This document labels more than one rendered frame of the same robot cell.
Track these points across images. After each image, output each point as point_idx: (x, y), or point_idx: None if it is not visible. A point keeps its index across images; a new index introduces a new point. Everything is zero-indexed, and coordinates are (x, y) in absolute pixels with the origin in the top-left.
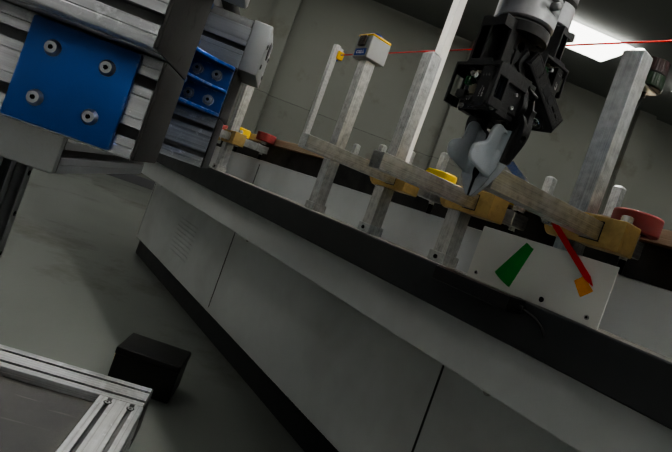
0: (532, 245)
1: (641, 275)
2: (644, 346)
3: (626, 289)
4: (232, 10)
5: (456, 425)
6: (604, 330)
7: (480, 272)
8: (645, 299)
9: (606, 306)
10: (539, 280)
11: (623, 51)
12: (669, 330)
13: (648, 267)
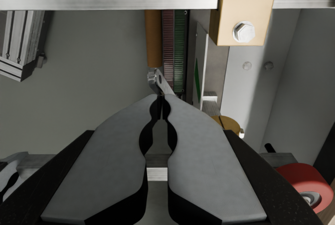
0: (199, 102)
1: (326, 149)
2: (284, 128)
3: (317, 130)
4: None
5: None
6: (293, 101)
7: (197, 40)
8: (308, 143)
9: (307, 107)
10: (194, 104)
11: None
12: (290, 149)
13: (331, 160)
